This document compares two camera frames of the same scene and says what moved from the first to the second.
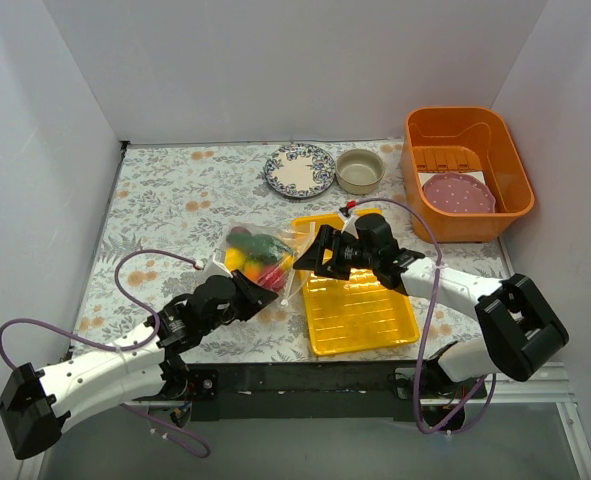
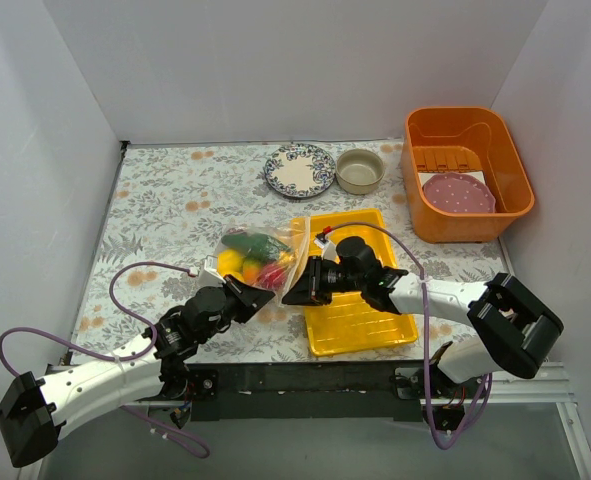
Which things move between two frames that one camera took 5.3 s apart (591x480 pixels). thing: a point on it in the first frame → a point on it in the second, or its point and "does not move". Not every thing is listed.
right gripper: (333, 253) → (314, 279)
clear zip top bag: (265, 254) does not move
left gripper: (242, 291) does not move
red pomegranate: (273, 278) does not move
